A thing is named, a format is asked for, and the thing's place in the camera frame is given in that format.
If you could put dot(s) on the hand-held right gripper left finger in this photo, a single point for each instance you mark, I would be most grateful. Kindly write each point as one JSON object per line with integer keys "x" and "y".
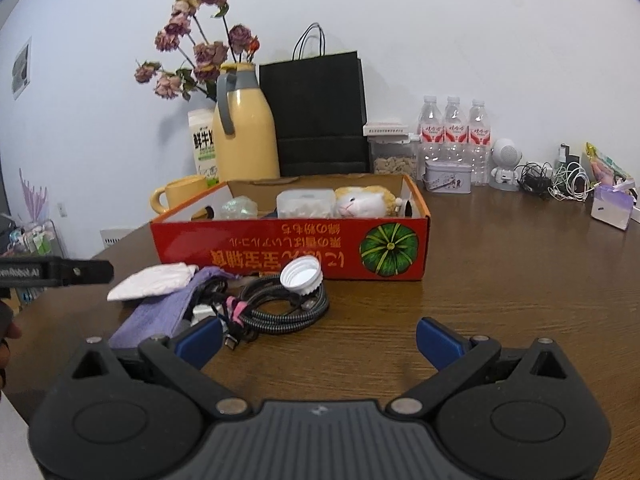
{"x": 202, "y": 341}

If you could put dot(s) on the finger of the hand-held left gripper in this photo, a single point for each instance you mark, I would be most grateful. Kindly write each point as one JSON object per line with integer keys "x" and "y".
{"x": 87, "y": 271}

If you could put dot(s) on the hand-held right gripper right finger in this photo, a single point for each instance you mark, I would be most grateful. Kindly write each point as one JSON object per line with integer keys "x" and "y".
{"x": 437, "y": 342}

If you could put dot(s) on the purple cloth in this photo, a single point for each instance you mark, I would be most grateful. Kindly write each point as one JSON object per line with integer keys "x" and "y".
{"x": 150, "y": 320}

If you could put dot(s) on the white cloth pad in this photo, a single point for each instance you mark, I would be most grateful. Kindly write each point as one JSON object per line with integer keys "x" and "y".
{"x": 150, "y": 280}

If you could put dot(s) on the white bottle cap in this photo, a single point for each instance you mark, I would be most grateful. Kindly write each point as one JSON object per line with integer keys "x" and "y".
{"x": 301, "y": 276}

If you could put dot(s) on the red cardboard box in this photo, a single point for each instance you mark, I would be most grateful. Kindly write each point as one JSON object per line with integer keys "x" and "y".
{"x": 300, "y": 252}

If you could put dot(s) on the glittery clear plastic bag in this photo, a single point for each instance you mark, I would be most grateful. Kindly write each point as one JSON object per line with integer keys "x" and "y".
{"x": 240, "y": 209}

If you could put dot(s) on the yellow plush toy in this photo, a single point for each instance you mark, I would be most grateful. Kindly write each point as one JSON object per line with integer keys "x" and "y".
{"x": 365, "y": 202}

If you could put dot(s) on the clear cotton swab box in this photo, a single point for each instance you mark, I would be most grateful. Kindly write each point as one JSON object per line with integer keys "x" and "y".
{"x": 305, "y": 204}

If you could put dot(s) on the person's left hand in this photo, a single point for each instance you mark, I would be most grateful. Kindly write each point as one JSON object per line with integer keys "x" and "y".
{"x": 7, "y": 332}

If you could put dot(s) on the white charger plug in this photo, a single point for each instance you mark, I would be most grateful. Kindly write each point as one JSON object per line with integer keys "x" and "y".
{"x": 202, "y": 312}

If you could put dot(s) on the purple coral ornament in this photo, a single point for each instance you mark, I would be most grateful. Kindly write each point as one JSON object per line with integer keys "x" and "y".
{"x": 32, "y": 200}

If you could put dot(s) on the yellow mug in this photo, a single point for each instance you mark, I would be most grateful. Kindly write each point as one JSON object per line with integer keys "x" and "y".
{"x": 182, "y": 192}

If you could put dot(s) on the grey tin box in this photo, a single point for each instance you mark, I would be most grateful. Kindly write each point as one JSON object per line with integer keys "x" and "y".
{"x": 447, "y": 179}

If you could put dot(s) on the white milk carton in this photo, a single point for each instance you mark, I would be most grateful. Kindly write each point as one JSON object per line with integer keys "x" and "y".
{"x": 202, "y": 145}

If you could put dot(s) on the clear seed container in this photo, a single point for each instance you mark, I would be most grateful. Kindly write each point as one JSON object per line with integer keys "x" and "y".
{"x": 394, "y": 162}

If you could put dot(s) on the white robot speaker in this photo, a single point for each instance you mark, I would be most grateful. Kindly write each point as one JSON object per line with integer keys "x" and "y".
{"x": 506, "y": 155}

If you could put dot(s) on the clear water bottle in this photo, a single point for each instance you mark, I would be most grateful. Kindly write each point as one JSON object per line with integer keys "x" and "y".
{"x": 431, "y": 132}
{"x": 455, "y": 132}
{"x": 479, "y": 140}

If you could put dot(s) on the yellow thermos jug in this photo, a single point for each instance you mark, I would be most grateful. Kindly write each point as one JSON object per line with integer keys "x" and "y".
{"x": 245, "y": 135}

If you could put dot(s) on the flat white box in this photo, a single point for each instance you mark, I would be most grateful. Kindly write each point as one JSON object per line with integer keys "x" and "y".
{"x": 386, "y": 129}

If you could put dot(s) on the purple tissue pack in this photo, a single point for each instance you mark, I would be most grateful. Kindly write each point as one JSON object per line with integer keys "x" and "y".
{"x": 612, "y": 207}

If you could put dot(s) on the small black device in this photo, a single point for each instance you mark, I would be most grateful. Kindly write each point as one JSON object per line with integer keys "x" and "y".
{"x": 570, "y": 157}

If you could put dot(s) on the yellow snack bag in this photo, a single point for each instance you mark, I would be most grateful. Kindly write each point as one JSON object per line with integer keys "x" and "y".
{"x": 605, "y": 165}

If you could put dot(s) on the dried rose bouquet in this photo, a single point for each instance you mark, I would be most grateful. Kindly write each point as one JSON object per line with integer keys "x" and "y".
{"x": 210, "y": 55}

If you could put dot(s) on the black paper bag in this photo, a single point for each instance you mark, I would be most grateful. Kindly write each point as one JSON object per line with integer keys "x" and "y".
{"x": 315, "y": 110}

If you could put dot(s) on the wall socket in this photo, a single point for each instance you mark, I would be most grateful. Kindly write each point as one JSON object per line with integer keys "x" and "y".
{"x": 62, "y": 210}

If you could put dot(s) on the wall poster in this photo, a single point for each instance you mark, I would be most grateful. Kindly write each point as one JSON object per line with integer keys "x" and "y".
{"x": 21, "y": 67}

